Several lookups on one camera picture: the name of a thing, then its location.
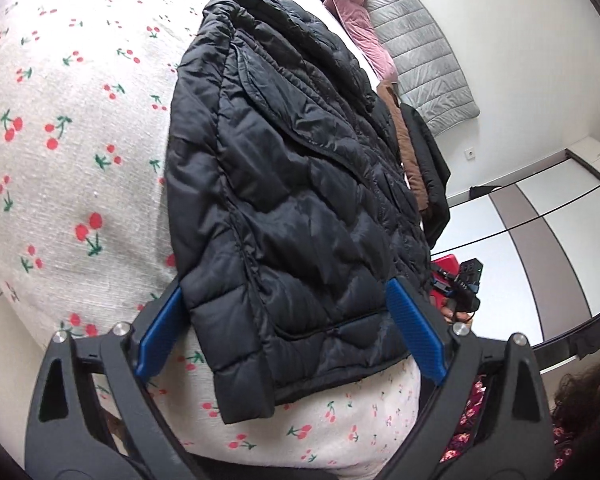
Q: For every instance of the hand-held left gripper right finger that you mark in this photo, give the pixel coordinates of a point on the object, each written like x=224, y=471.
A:
x=415, y=332

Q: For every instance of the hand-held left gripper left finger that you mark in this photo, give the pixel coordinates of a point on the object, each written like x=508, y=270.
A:
x=157, y=332

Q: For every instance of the black quilted down jacket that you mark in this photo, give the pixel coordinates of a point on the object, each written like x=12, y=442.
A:
x=290, y=200

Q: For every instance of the person's right hand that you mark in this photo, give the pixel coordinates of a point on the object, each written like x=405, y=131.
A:
x=450, y=313

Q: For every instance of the red box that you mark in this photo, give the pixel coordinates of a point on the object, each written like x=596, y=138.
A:
x=442, y=265

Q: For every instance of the white and taupe wardrobe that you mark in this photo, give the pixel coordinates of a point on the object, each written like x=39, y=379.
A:
x=555, y=240

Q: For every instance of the black coat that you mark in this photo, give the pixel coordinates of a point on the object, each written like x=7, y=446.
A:
x=430, y=170

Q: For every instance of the brown garment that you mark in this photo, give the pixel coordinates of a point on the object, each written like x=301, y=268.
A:
x=405, y=145

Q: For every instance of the person's curly hair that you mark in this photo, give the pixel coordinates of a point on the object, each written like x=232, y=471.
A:
x=587, y=395

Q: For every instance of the cherry print blanket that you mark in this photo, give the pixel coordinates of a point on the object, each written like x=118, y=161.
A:
x=55, y=185

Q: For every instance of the person's floral clothing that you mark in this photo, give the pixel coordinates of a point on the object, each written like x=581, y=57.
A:
x=562, y=442

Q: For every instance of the grey padded headboard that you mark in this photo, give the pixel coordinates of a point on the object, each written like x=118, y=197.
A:
x=420, y=45

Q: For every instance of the pink velvet cushion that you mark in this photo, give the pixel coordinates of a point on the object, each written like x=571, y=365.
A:
x=360, y=25

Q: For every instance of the white wall socket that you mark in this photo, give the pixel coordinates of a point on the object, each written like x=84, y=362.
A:
x=470, y=154

